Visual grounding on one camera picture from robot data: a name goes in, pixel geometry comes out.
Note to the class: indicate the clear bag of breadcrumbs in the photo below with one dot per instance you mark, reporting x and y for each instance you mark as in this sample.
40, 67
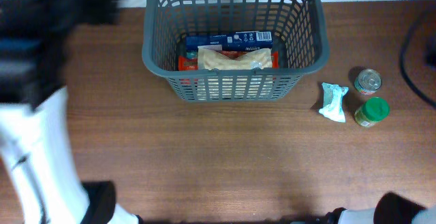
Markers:
235, 60

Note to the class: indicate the orange spaghetti packet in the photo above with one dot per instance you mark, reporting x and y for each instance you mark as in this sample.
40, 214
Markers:
190, 63

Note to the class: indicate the blue cardboard food box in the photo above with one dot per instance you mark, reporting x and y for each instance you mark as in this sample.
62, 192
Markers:
238, 41

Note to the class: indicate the grey plastic shopping basket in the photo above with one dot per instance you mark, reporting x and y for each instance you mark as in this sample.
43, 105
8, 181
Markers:
297, 29

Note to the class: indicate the green lid glass jar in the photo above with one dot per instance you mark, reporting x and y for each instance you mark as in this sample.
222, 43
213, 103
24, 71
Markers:
373, 111

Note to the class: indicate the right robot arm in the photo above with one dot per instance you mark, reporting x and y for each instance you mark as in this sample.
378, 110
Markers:
392, 208

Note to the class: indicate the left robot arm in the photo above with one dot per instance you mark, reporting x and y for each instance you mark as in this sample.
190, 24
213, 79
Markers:
35, 145

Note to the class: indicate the white green wrapped packet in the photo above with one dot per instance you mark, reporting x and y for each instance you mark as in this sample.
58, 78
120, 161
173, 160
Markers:
332, 102

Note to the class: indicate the silver top tin can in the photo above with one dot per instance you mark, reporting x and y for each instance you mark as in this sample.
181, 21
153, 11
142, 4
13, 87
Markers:
368, 82

